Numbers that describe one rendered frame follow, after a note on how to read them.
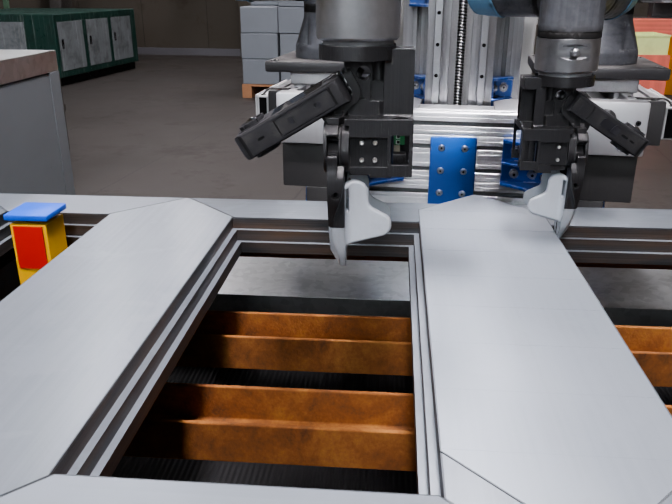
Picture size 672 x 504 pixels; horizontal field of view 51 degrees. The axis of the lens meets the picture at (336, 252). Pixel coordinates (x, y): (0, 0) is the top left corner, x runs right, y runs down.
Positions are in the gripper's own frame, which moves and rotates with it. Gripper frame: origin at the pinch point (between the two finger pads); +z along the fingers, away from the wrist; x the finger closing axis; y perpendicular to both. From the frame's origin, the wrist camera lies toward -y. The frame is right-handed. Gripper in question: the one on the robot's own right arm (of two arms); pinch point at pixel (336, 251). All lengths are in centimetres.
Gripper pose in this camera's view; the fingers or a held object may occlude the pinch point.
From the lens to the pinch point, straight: 69.8
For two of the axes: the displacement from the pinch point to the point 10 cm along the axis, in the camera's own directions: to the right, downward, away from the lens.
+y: 10.0, 0.2, -0.6
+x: 0.6, -3.5, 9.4
